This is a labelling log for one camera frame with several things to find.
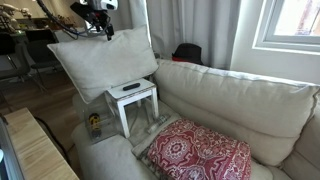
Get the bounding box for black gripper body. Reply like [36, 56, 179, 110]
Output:
[87, 7, 113, 33]

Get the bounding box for white rectangular pillow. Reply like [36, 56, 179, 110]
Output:
[47, 25, 159, 105]

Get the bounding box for black remote control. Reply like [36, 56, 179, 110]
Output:
[122, 82, 142, 92]

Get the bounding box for black dining chair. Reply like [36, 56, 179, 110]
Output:
[0, 31, 31, 101]
[24, 29, 64, 84]

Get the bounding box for small white wooden chair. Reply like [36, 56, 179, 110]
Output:
[104, 77, 160, 139]

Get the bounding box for white window blinds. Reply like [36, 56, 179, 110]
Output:
[79, 0, 105, 33]

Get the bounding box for white shopping bag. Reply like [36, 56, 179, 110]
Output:
[53, 27, 90, 43]

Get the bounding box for potted plants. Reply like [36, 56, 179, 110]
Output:
[44, 11, 76, 31]

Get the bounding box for yellow and black tool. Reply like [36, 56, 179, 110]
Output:
[88, 112, 103, 139]

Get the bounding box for white curtain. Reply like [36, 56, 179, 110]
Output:
[106, 0, 241, 70]

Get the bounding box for clear plastic bottle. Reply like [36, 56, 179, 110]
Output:
[147, 113, 172, 135]

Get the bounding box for flat beige cushion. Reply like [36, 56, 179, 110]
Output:
[130, 114, 183, 180]

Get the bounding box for light wooden table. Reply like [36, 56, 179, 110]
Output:
[3, 107, 80, 180]

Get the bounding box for beige fabric sofa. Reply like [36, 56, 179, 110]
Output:
[70, 58, 320, 180]

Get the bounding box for red patterned cushion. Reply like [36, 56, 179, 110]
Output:
[146, 118, 253, 180]

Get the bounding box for white framed window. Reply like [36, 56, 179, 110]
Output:
[252, 0, 320, 54]

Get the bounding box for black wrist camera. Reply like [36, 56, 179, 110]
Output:
[69, 1, 101, 22]

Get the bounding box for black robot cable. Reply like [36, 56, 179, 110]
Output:
[35, 0, 101, 38]

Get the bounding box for black power cable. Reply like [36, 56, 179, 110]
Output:
[33, 116, 72, 166]

